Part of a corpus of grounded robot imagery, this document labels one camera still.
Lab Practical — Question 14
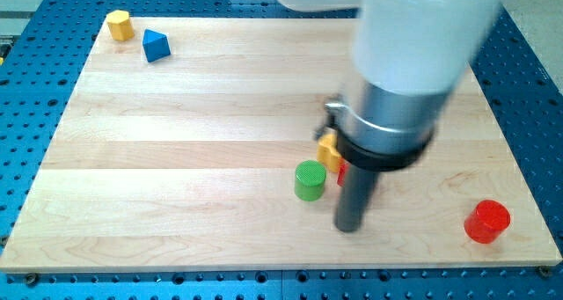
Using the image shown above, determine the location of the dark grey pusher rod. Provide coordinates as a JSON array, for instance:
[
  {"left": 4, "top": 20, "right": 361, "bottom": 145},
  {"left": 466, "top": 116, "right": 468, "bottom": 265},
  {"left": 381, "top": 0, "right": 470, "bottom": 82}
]
[{"left": 334, "top": 164, "right": 380, "bottom": 233}]

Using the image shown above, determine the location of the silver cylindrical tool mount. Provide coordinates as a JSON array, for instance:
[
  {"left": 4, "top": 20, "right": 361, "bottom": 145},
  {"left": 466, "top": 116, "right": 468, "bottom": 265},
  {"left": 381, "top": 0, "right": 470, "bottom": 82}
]
[{"left": 314, "top": 81, "right": 450, "bottom": 172}]

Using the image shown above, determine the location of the green cylinder block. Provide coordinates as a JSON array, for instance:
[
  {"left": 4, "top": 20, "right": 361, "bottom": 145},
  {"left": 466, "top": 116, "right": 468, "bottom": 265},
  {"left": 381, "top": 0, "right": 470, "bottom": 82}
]
[{"left": 294, "top": 160, "right": 326, "bottom": 201}]

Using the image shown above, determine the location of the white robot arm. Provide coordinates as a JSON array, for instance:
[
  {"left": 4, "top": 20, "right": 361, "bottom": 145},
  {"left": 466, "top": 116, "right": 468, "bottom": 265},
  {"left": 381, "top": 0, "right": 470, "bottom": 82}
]
[{"left": 278, "top": 0, "right": 501, "bottom": 232}]

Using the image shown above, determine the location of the light wooden board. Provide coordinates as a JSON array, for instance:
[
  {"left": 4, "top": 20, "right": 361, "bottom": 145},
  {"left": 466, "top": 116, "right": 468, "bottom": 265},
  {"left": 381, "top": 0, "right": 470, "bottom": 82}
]
[{"left": 1, "top": 18, "right": 561, "bottom": 274}]

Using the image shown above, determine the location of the small red block behind rod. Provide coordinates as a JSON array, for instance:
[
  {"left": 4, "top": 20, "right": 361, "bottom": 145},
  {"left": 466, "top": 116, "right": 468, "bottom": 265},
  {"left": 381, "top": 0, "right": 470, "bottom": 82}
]
[{"left": 337, "top": 160, "right": 349, "bottom": 187}]

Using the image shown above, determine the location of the yellow block near rod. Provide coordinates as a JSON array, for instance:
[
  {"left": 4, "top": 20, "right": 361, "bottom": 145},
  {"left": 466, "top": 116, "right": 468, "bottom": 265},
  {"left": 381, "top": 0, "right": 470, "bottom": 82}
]
[{"left": 317, "top": 133, "right": 343, "bottom": 173}]

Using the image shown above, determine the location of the red cylinder block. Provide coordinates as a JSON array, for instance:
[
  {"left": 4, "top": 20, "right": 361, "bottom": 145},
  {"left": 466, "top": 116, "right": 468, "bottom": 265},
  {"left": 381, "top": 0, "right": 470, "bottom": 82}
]
[{"left": 464, "top": 200, "right": 511, "bottom": 244}]

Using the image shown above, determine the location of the blue triangle block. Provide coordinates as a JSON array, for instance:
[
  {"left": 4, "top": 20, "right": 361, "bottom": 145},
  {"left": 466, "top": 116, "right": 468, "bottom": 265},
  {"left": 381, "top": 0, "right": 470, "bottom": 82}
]
[{"left": 142, "top": 29, "right": 171, "bottom": 62}]

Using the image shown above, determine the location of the yellow hexagon block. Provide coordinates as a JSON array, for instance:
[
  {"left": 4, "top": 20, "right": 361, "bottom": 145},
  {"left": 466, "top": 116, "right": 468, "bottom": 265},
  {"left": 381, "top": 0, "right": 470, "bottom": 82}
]
[{"left": 106, "top": 10, "right": 135, "bottom": 41}]

